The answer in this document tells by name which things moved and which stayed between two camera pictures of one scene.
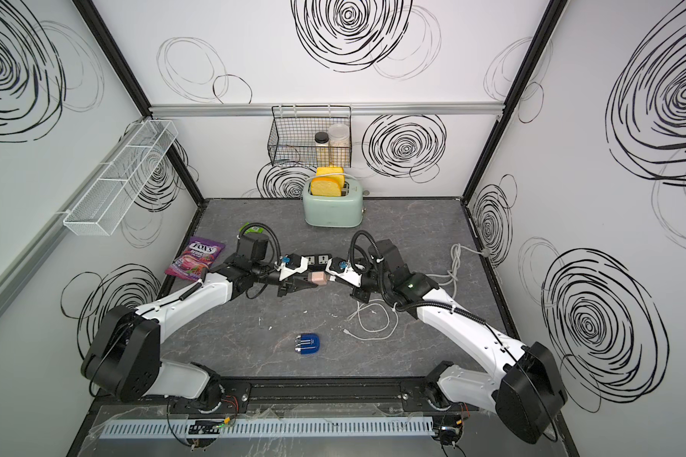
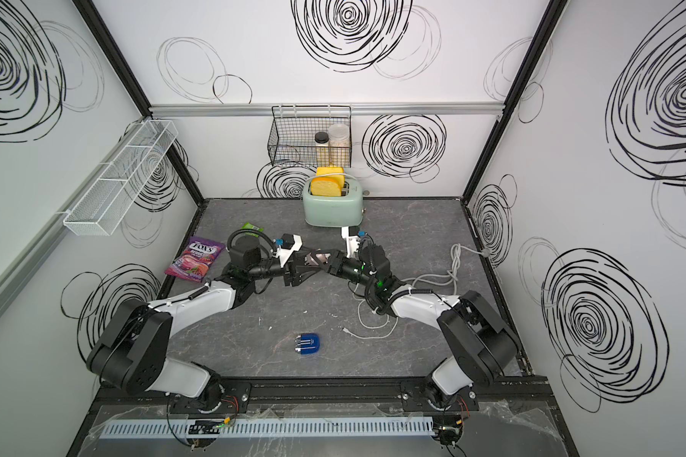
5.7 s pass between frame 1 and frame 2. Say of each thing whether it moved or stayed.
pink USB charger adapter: moved
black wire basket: stayed
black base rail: stayed
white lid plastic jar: stayed
